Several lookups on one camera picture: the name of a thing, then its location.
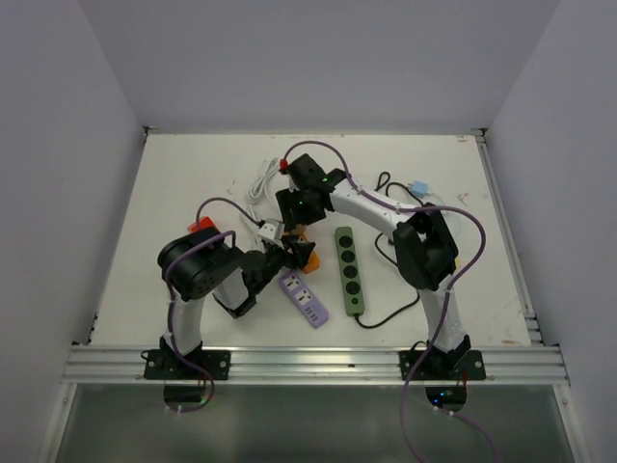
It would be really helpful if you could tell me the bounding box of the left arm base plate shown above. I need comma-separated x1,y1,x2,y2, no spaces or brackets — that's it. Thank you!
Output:
140,348,231,381

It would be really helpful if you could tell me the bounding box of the purple socket adapter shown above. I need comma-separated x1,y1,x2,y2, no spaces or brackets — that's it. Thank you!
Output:
279,270,330,329

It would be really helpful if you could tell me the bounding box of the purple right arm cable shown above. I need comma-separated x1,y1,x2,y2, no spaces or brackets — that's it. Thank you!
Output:
283,140,497,463

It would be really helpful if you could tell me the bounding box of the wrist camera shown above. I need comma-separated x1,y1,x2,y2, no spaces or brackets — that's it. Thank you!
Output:
257,219,284,243
279,158,297,191

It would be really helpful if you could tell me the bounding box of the white bundled cable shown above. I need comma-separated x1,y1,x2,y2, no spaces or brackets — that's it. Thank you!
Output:
238,157,282,252

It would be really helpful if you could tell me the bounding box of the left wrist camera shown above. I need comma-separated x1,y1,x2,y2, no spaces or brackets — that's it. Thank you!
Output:
257,219,284,243

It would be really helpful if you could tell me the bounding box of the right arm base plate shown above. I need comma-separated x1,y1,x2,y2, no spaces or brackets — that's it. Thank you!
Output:
398,348,487,381

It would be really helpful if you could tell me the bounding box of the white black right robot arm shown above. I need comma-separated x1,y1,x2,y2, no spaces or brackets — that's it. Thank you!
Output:
276,154,470,379

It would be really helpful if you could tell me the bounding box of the green power strip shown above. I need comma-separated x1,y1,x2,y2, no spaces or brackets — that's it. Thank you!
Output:
335,227,365,317

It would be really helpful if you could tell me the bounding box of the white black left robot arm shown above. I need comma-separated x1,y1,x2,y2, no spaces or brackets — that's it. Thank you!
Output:
157,227,315,379

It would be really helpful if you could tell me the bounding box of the black power strip cord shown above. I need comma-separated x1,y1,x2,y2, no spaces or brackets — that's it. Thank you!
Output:
356,172,420,330

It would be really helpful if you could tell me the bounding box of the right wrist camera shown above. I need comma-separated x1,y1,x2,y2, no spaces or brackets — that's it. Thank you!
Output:
279,158,297,191

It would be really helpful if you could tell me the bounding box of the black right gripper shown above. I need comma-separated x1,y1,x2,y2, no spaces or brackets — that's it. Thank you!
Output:
276,186,325,233

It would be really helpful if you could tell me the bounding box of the red cube socket adapter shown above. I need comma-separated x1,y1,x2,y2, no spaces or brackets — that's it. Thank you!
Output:
187,216,217,233

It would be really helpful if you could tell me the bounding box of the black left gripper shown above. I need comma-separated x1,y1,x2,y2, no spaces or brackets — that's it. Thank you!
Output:
251,239,312,296

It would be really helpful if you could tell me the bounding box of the blue charger plug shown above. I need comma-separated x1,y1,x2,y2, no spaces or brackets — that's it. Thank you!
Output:
408,180,429,199

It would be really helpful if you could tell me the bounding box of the aluminium rail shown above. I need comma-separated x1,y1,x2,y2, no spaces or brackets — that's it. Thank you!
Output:
62,345,569,386

